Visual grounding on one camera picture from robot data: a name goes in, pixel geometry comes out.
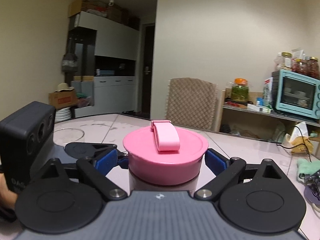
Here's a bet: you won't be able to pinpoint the white plastic bag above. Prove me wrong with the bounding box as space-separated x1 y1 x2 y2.
289 121 315 154

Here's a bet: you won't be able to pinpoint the wooden shelf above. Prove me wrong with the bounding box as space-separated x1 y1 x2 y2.
219 82 320 146

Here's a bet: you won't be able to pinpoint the clear jar yellow lid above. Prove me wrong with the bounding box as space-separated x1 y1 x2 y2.
276 52 293 72

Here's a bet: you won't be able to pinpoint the cardboard boxes on cabinet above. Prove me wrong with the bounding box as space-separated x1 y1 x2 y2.
68 0 140 30

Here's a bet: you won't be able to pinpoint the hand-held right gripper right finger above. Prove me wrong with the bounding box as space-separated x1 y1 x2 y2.
194 148 298 201

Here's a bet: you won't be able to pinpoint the white plastic pouch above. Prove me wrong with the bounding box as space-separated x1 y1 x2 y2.
291 48 306 60

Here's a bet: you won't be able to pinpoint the flat white box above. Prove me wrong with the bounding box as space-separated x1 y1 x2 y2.
247 103 272 113

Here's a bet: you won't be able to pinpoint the clear dimpled glass cup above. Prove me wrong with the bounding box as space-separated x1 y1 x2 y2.
53 127 85 147

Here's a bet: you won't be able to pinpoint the white red carton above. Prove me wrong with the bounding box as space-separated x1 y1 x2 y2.
263 77 274 109

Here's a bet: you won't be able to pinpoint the light blue toaster oven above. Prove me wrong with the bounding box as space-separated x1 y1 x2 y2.
271 69 320 120

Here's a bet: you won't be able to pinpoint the dark door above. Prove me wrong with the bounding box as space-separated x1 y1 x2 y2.
139 23 156 119

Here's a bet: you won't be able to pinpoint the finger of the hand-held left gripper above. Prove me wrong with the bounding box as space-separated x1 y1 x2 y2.
117 151 129 170
64 142 118 159

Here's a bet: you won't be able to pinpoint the pink bottle cap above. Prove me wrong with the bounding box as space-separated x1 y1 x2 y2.
123 120 209 187

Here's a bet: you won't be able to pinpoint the white grey tall cabinet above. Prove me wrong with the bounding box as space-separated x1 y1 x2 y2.
67 11 139 118

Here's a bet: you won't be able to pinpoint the green pickle jar orange lid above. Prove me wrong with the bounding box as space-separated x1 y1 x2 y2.
230 78 250 103

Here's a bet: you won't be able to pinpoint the stack of white plates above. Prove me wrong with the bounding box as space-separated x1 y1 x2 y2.
54 107 73 124

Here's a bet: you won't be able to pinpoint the pink printed bottle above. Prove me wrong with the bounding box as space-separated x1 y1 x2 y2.
129 169 200 196

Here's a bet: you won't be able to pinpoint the purple round object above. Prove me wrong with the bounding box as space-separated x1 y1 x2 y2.
303 169 320 206

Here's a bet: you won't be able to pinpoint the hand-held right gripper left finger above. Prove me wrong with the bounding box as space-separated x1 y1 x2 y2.
29 148 128 201

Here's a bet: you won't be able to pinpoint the brown cardboard box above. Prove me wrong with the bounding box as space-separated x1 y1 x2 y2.
48 90 79 109

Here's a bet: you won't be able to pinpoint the red pickle jar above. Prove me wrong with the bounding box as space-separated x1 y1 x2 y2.
307 57 320 79
292 59 309 76

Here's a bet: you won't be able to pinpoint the person's left hand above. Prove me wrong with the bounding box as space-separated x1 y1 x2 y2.
0 174 18 209

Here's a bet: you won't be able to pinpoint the straw hat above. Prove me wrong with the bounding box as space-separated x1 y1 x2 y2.
55 83 75 93

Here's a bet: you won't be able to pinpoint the mint green cloth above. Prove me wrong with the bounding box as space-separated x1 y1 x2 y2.
297 157 320 183

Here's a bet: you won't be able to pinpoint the grey hanging bag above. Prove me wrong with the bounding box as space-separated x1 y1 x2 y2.
61 38 78 72

